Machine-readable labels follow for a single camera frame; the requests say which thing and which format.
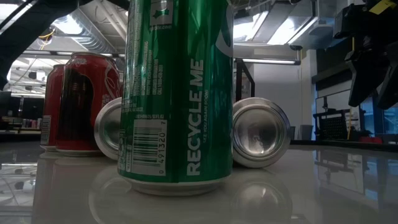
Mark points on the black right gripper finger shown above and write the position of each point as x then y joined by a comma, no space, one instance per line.
390,90
363,81

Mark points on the yellow tape tag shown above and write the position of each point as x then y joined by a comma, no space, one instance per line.
384,6

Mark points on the red low object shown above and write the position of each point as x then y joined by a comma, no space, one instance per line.
370,140

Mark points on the grey trash bin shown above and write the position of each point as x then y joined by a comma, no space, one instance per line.
306,132

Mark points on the long ceiling lamp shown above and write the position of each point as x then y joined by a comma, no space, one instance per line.
269,61

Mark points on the silver ventilation duct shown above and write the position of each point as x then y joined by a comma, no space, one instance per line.
295,31

